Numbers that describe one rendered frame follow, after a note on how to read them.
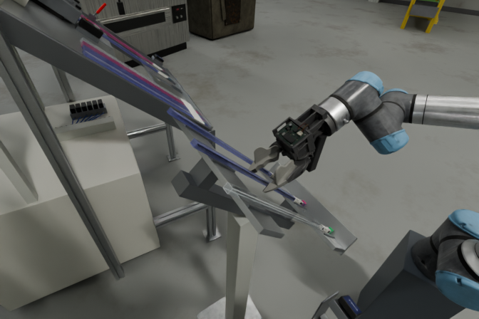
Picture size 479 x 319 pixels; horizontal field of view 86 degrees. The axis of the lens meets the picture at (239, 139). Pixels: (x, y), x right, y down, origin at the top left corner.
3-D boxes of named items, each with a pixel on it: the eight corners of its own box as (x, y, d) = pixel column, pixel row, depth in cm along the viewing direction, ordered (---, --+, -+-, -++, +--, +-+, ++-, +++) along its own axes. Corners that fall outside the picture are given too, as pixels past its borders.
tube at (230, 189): (326, 230, 73) (328, 227, 73) (330, 234, 72) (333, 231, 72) (222, 187, 35) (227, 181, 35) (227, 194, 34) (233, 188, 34)
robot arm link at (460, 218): (477, 243, 80) (507, 217, 71) (477, 280, 71) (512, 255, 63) (433, 223, 85) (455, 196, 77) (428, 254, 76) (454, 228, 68)
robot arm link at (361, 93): (395, 92, 57) (371, 63, 57) (359, 122, 56) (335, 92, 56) (373, 100, 65) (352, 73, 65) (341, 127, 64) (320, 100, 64)
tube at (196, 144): (300, 203, 80) (302, 201, 80) (303, 206, 79) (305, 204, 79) (189, 142, 42) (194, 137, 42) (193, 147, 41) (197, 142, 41)
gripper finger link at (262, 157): (236, 154, 59) (272, 134, 58) (244, 166, 63) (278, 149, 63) (241, 164, 57) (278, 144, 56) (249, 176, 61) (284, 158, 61)
